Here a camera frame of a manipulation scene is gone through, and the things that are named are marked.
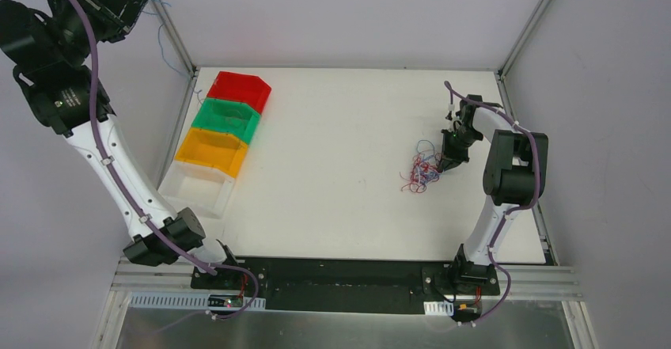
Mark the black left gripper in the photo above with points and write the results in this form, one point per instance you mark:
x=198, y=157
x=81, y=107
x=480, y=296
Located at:
x=84, y=9

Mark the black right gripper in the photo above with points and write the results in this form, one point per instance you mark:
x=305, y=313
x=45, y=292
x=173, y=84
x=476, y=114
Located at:
x=456, y=140

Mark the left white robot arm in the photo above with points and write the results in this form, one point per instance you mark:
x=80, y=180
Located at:
x=56, y=66

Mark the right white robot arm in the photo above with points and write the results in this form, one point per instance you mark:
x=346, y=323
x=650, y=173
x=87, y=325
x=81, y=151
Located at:
x=513, y=181

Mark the right controller board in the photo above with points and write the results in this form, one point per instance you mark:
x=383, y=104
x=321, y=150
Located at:
x=466, y=313

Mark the controller board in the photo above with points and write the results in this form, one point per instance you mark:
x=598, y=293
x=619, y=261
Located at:
x=225, y=301
x=466, y=313

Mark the red plastic bin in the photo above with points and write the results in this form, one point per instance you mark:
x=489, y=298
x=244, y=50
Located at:
x=244, y=88

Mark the green plastic bin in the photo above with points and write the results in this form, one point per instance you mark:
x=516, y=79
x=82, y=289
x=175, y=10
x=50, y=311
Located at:
x=229, y=117

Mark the yellow plastic bin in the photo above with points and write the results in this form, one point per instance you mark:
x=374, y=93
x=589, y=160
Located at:
x=222, y=151

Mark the clear plastic bin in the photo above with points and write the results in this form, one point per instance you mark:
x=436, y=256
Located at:
x=204, y=189

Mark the left controller board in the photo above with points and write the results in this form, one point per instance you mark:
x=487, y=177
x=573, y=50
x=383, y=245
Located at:
x=225, y=301

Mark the aluminium front rail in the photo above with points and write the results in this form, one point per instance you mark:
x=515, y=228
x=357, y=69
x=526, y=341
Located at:
x=526, y=281

